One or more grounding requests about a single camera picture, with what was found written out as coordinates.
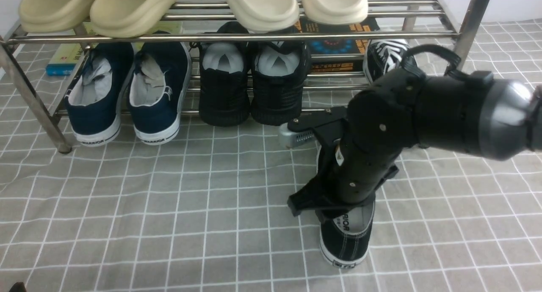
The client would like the beige slipper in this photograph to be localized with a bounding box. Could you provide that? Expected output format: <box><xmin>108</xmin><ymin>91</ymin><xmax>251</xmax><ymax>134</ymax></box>
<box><xmin>19</xmin><ymin>0</ymin><xmax>95</xmax><ymax>33</ymax></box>
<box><xmin>90</xmin><ymin>0</ymin><xmax>178</xmax><ymax>38</ymax></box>

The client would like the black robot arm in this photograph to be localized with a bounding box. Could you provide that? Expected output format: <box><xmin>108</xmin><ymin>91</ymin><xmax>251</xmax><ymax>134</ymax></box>
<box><xmin>286</xmin><ymin>44</ymin><xmax>542</xmax><ymax>223</ymax></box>

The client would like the navy sneaker right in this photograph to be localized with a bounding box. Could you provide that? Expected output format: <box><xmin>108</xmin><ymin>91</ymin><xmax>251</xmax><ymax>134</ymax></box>
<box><xmin>127</xmin><ymin>41</ymin><xmax>192</xmax><ymax>146</ymax></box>

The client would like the navy sneaker left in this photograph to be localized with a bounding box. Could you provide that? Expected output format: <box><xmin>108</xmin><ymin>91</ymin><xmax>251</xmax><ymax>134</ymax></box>
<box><xmin>64</xmin><ymin>42</ymin><xmax>134</xmax><ymax>147</ymax></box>

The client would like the black book orange text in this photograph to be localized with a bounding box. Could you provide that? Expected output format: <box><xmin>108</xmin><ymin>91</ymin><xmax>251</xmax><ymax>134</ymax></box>
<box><xmin>296</xmin><ymin>17</ymin><xmax>381</xmax><ymax>73</ymax></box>

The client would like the beige slipper far left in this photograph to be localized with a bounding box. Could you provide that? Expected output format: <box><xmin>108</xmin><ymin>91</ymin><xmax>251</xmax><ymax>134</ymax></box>
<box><xmin>19</xmin><ymin>0</ymin><xmax>95</xmax><ymax>33</ymax></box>

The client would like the navy sneaker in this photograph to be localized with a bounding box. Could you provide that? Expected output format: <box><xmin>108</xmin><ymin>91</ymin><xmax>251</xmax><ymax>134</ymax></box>
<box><xmin>64</xmin><ymin>42</ymin><xmax>134</xmax><ymax>147</ymax></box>
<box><xmin>127</xmin><ymin>41</ymin><xmax>192</xmax><ymax>146</ymax></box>

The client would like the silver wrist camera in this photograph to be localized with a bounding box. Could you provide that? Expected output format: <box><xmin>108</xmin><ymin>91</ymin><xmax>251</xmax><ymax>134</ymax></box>
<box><xmin>278</xmin><ymin>124</ymin><xmax>315</xmax><ymax>149</ymax></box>

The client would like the cream slipper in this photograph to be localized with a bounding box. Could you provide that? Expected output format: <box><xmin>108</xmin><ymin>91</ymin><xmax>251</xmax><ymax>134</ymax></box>
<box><xmin>225</xmin><ymin>0</ymin><xmax>300</xmax><ymax>33</ymax></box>
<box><xmin>301</xmin><ymin>0</ymin><xmax>368</xmax><ymax>25</ymax></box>

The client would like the cream slipper far right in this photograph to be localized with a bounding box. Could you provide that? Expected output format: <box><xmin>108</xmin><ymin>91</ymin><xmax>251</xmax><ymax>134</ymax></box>
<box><xmin>301</xmin><ymin>0</ymin><xmax>368</xmax><ymax>25</ymax></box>

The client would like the black canvas sneaker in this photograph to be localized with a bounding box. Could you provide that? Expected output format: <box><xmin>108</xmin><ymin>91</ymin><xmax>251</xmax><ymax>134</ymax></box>
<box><xmin>315</xmin><ymin>144</ymin><xmax>376</xmax><ymax>268</ymax></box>
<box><xmin>362</xmin><ymin>39</ymin><xmax>410</xmax><ymax>84</ymax></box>

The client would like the black knit sneaker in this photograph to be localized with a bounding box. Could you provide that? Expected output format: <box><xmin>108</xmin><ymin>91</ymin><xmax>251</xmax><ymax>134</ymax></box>
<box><xmin>250</xmin><ymin>40</ymin><xmax>312</xmax><ymax>126</ymax></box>
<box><xmin>194</xmin><ymin>41</ymin><xmax>250</xmax><ymax>127</ymax></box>

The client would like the black knit sneaker right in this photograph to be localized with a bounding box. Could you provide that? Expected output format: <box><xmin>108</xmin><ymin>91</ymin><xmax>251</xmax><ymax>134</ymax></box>
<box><xmin>250</xmin><ymin>40</ymin><xmax>312</xmax><ymax>126</ymax></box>

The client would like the black knit sneaker left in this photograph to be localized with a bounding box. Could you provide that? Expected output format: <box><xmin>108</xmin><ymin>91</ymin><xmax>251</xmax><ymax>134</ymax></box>
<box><xmin>194</xmin><ymin>41</ymin><xmax>250</xmax><ymax>127</ymax></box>

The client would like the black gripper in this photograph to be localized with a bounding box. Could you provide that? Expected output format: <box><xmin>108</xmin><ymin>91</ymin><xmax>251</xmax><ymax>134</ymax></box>
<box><xmin>287</xmin><ymin>107</ymin><xmax>399</xmax><ymax>223</ymax></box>

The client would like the stainless steel shoe rack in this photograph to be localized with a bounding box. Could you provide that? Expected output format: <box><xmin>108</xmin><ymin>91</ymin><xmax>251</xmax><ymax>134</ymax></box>
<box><xmin>1</xmin><ymin>0</ymin><xmax>490</xmax><ymax>154</ymax></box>

